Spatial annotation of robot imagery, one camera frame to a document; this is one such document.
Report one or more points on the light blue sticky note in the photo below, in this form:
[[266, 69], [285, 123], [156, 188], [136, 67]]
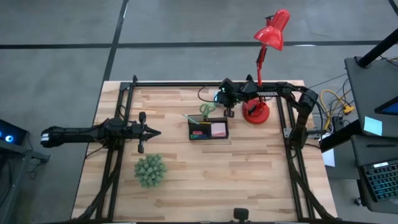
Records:
[[372, 126]]

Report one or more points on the grey metal stand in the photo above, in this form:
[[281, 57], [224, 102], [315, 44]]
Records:
[[18, 152]]

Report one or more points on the black mesh desk organizer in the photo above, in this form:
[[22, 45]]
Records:
[[208, 137]]

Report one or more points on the pink sticky note pad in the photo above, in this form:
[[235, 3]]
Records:
[[218, 129]]

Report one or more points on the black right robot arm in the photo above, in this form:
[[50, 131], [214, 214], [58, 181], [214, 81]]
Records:
[[280, 90]]

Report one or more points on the green succulent in patterned pot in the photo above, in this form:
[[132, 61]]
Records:
[[150, 171]]

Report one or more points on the green eraser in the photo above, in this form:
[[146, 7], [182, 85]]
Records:
[[195, 136]]

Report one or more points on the black monitor pole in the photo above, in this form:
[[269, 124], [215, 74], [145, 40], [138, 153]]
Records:
[[376, 49]]

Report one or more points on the red desk lamp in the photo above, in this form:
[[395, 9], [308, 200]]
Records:
[[272, 32]]

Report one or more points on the black computer with blue light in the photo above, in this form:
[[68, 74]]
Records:
[[14, 132]]

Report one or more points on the small black box device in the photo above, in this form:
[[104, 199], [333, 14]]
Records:
[[241, 214]]

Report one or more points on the black monitor with blue screen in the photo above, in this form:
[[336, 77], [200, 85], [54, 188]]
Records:
[[390, 107]]

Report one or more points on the yellow pencil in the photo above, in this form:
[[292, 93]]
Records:
[[205, 123]]

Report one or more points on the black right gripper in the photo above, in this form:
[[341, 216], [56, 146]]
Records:
[[228, 95]]

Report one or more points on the teal pen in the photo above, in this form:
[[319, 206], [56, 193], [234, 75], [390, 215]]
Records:
[[189, 119]]

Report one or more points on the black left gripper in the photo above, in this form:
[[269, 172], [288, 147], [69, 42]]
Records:
[[141, 132]]

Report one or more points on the black aluminium table frame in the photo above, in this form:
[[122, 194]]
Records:
[[155, 84]]

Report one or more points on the white paper sheet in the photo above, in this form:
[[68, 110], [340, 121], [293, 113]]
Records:
[[329, 158]]

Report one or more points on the black clamp mount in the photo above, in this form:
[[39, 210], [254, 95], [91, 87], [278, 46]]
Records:
[[248, 77], [134, 79]]

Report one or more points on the red eraser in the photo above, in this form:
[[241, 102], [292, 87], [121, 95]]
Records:
[[197, 132]]

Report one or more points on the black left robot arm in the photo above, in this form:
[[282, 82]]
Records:
[[77, 133]]

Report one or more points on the laptop with lit keyboard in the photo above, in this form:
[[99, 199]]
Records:
[[382, 182]]

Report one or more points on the grey side desk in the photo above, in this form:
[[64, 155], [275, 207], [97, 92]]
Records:
[[367, 93]]

